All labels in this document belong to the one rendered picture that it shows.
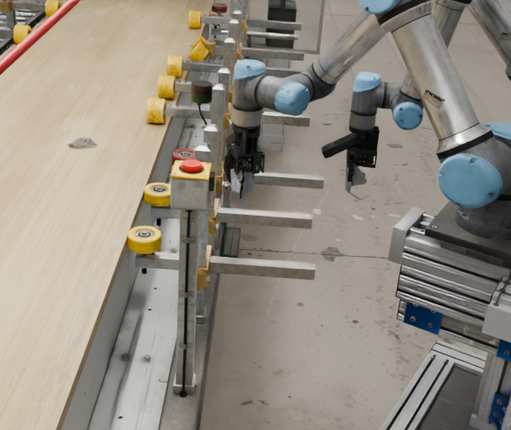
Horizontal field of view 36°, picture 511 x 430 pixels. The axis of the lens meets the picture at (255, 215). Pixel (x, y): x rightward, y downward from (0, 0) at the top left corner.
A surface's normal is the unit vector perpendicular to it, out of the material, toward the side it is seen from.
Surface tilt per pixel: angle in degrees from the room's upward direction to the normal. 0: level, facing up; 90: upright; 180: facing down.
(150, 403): 0
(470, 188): 96
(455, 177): 96
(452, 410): 0
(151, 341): 0
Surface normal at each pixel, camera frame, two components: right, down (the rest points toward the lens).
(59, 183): 0.07, -0.89
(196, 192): -0.04, 0.46
